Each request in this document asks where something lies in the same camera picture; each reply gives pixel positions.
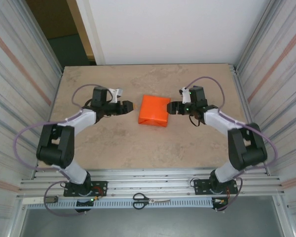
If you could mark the orange cloth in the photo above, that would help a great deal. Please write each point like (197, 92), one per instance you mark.
(154, 108)

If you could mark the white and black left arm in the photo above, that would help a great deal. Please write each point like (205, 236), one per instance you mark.
(69, 138)

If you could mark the corrugated translucent side panel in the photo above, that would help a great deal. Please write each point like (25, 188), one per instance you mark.
(278, 74)
(17, 86)

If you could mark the small green circuit board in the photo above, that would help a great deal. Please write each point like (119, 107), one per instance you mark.
(51, 199)

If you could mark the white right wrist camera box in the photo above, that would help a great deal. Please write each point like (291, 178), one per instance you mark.
(185, 95)

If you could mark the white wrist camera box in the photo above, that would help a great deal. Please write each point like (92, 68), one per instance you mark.
(116, 95)
(185, 95)

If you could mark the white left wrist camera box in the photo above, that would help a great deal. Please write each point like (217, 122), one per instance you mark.
(116, 95)

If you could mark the wooden door frame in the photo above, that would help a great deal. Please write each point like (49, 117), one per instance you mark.
(91, 37)

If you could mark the aluminium frame rails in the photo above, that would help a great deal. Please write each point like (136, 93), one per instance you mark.
(150, 184)

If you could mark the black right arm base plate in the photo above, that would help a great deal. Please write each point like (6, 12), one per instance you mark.
(199, 186)

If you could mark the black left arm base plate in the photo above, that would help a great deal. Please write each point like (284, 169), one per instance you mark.
(101, 187)

